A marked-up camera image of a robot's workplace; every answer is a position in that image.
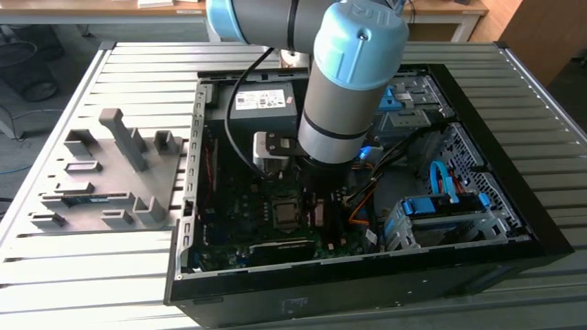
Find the black graphics card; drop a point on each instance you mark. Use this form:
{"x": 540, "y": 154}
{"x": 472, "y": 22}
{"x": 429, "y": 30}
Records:
{"x": 279, "y": 249}

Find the wooden cabinet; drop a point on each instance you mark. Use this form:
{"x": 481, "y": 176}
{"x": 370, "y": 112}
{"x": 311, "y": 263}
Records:
{"x": 541, "y": 34}

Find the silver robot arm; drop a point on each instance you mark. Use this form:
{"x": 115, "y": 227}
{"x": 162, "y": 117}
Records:
{"x": 339, "y": 113}

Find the black RAM slot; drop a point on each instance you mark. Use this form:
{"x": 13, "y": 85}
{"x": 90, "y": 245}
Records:
{"x": 326, "y": 237}

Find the hard disk in blue carrier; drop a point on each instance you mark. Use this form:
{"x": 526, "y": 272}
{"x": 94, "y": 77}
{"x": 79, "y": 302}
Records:
{"x": 420, "y": 206}

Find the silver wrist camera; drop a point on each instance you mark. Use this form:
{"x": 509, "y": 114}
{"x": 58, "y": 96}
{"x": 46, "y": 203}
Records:
{"x": 269, "y": 148}

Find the blue disk carrier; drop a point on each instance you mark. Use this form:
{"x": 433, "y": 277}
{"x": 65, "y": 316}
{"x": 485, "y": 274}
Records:
{"x": 389, "y": 99}

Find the RAM stick with blue label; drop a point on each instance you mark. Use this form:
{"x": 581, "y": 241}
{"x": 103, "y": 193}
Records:
{"x": 91, "y": 199}

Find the wooden desk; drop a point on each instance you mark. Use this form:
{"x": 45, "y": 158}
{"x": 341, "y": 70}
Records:
{"x": 91, "y": 8}

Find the green motherboard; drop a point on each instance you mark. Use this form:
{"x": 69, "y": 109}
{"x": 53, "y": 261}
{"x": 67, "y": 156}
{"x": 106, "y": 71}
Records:
{"x": 238, "y": 213}

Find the black PC case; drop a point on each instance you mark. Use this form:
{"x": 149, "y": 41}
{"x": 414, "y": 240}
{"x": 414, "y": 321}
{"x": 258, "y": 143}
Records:
{"x": 367, "y": 299}

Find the grey power supply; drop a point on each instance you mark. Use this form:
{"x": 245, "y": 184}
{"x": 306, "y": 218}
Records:
{"x": 262, "y": 113}

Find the white box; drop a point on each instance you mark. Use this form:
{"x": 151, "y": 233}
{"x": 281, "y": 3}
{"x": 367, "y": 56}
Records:
{"x": 157, "y": 3}

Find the grey metal disk bay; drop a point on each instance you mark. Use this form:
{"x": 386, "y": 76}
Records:
{"x": 452, "y": 221}
{"x": 404, "y": 120}

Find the grey parts rack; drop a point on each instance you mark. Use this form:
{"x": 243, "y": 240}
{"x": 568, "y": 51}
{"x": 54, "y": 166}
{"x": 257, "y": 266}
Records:
{"x": 115, "y": 192}

